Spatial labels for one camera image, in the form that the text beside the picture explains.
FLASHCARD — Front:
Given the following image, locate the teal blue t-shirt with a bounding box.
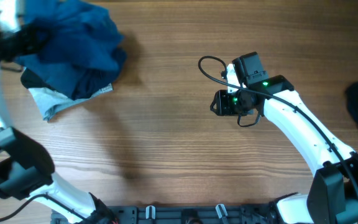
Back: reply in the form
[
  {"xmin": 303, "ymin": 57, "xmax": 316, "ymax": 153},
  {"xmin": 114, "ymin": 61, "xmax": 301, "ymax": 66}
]
[{"xmin": 14, "ymin": 0, "xmax": 126, "ymax": 73}]

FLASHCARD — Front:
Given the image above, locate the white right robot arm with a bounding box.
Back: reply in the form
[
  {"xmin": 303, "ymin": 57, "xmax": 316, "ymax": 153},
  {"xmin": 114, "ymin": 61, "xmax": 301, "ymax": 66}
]
[{"xmin": 210, "ymin": 52, "xmax": 358, "ymax": 223}]

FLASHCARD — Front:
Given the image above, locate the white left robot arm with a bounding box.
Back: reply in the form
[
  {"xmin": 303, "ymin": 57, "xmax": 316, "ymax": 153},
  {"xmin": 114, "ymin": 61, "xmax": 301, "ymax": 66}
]
[{"xmin": 0, "ymin": 1, "xmax": 119, "ymax": 223}]

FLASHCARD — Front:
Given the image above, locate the folded black garment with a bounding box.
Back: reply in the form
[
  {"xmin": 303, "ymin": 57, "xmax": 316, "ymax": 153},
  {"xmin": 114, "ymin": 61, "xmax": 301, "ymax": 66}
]
[{"xmin": 21, "ymin": 68, "xmax": 55, "ymax": 91}]

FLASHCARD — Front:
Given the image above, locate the folded light grey garment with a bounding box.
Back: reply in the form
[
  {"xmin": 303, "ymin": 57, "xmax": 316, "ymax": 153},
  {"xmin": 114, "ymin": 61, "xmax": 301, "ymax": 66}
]
[{"xmin": 29, "ymin": 84, "xmax": 113, "ymax": 121}]

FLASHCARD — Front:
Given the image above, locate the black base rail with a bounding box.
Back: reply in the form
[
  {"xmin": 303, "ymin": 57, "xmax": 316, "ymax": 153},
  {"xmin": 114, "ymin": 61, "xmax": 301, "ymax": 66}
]
[{"xmin": 50, "ymin": 203, "xmax": 279, "ymax": 224}]

